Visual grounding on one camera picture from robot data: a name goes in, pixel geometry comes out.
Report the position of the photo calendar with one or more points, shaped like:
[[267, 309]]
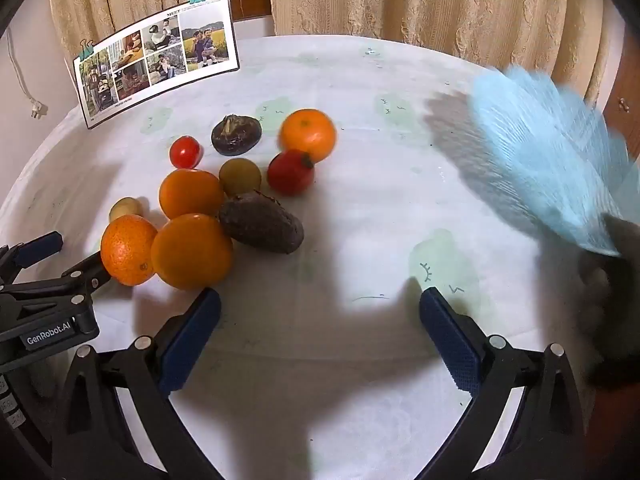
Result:
[[150, 55]]

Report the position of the dark wrinkled passion fruit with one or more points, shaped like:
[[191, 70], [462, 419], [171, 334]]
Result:
[[261, 222]]

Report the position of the light blue plastic basket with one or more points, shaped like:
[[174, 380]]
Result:
[[540, 160]]

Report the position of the red round fruit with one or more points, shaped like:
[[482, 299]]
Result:
[[290, 172]]

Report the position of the metal door latch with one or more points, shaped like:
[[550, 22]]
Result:
[[623, 105]]

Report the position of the dark passion fruit with stem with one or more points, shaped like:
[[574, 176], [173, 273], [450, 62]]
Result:
[[236, 134]]

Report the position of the yellow-green round fruit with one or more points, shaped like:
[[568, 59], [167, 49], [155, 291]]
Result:
[[240, 176]]

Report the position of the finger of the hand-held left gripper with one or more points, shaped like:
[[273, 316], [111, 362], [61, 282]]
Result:
[[37, 249], [87, 275]]

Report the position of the small pale yellow fruit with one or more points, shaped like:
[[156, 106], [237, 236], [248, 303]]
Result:
[[125, 208]]

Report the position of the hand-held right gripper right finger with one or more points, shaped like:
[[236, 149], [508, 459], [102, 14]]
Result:
[[450, 340]]

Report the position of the round orange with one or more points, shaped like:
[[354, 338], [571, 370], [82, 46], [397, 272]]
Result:
[[192, 251], [128, 256], [191, 192]]

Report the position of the flat orange tangerine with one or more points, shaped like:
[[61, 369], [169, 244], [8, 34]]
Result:
[[307, 132]]

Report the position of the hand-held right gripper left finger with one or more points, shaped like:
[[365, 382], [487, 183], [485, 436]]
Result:
[[192, 340]]

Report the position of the small red tomato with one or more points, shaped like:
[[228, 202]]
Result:
[[185, 152]]

